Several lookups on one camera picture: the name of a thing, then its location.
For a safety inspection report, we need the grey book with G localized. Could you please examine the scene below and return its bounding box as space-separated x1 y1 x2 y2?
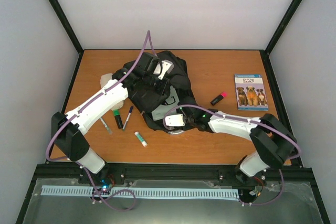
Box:
151 86 180 121

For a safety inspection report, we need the black student backpack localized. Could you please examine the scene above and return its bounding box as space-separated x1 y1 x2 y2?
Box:
122 50 197 132

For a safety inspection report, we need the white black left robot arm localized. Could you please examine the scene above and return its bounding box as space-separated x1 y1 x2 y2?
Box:
49 52 174 184

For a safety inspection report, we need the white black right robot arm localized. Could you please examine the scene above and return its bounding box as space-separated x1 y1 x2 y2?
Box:
165 104 301 184

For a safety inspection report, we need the blue cap white marker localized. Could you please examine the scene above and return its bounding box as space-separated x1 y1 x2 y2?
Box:
122 106 134 131

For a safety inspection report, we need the pink cap black highlighter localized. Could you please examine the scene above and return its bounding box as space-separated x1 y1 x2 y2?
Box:
211 92 227 106

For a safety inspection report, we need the green cap black highlighter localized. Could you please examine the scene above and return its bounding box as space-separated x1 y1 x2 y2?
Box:
113 109 123 129

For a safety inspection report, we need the beige fabric pencil case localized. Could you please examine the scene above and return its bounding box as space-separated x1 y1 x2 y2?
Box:
100 73 124 111

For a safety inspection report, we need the white green glue stick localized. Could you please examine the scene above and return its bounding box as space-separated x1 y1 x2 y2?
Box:
134 132 148 147

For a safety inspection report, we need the silver grey pen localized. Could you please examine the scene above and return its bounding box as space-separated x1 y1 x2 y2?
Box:
100 118 112 134

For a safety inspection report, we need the dog picture book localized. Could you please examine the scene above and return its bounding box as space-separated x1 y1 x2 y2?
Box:
234 74 268 111

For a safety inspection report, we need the small green lit circuit board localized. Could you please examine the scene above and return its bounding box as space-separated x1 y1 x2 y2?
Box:
101 178 114 191

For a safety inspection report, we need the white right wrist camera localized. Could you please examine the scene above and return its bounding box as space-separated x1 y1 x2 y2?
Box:
164 114 185 127

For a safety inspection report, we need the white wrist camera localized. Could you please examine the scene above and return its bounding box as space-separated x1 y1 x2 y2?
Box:
153 60 174 80
164 114 185 127

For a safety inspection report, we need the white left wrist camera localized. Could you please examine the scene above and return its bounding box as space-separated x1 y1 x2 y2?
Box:
153 60 174 80

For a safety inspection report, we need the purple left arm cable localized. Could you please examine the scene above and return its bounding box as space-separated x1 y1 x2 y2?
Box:
46 30 158 162

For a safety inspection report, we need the light blue cable duct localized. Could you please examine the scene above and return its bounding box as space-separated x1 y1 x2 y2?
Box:
40 185 239 200

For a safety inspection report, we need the black left frame post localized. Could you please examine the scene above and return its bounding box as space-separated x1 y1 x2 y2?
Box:
48 0 84 55

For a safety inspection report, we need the black frame post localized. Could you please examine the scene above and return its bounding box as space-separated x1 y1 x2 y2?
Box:
48 0 84 55
265 0 303 57

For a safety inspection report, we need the black right frame post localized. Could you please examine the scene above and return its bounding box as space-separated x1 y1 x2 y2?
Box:
265 0 303 57

